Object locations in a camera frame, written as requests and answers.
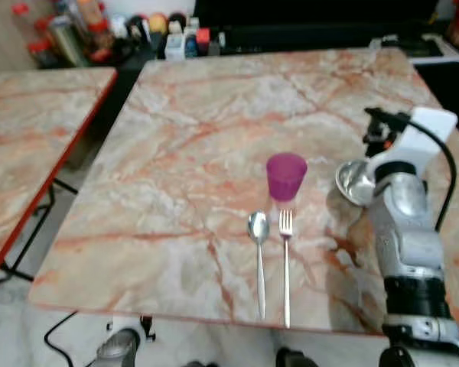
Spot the round stainless steel bowl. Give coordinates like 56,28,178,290
334,159,378,207

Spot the purple plastic cup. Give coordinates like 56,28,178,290
265,153,308,203

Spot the white framed tray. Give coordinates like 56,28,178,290
369,34,459,65

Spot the stainless steel fork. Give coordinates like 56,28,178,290
278,209,294,328

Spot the stainless steel spoon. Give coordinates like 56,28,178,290
247,211,271,320

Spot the black television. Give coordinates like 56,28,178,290
193,0,438,31

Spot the yellow round figurine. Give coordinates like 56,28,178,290
149,11,169,35

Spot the red lid jar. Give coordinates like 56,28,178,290
27,38,58,70

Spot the steel thermos flask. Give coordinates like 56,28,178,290
49,15,86,69

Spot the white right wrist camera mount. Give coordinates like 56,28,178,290
369,106,459,181

